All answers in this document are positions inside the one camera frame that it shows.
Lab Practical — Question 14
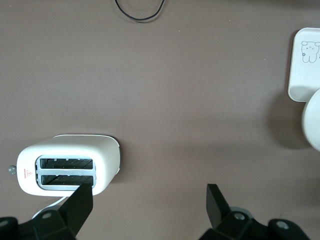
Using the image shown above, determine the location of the brown table cover mat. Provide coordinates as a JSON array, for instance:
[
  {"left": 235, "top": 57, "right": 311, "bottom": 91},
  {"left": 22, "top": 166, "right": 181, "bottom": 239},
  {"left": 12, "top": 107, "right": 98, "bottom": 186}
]
[{"left": 0, "top": 0, "right": 320, "bottom": 240}]

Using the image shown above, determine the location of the cream two-slot toaster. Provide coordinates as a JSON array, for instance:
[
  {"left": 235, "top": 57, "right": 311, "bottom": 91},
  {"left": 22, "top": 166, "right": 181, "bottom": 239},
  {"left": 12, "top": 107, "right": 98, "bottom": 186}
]
[{"left": 7, "top": 134, "right": 123, "bottom": 197}]

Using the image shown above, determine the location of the white toaster power cable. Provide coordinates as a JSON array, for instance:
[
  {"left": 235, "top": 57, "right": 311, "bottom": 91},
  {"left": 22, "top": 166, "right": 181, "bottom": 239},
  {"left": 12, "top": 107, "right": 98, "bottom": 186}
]
[{"left": 30, "top": 195, "right": 70, "bottom": 221}]

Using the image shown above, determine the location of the black looped table cable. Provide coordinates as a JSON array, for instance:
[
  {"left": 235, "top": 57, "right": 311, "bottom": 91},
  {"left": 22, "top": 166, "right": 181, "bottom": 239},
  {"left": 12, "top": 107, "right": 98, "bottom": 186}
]
[{"left": 114, "top": 0, "right": 166, "bottom": 23}]

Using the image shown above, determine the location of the cream round plate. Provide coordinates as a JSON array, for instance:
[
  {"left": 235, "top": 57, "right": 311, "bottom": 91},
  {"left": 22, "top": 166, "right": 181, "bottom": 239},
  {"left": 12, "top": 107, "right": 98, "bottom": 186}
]
[{"left": 300, "top": 88, "right": 320, "bottom": 152}]

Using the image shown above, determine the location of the cream rabbit print tray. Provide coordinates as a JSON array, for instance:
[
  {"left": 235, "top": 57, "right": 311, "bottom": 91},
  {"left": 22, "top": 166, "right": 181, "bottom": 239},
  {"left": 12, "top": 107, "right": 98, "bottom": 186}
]
[{"left": 287, "top": 27, "right": 320, "bottom": 104}]

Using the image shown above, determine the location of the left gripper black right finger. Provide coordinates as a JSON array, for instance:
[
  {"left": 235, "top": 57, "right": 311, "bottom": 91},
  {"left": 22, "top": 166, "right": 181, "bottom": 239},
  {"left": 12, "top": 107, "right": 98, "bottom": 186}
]
[{"left": 199, "top": 183, "right": 310, "bottom": 240}]

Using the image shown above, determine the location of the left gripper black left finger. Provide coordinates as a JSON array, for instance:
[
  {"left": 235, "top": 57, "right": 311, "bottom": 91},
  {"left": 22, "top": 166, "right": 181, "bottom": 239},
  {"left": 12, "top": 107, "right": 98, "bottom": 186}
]
[{"left": 0, "top": 182, "right": 94, "bottom": 240}]

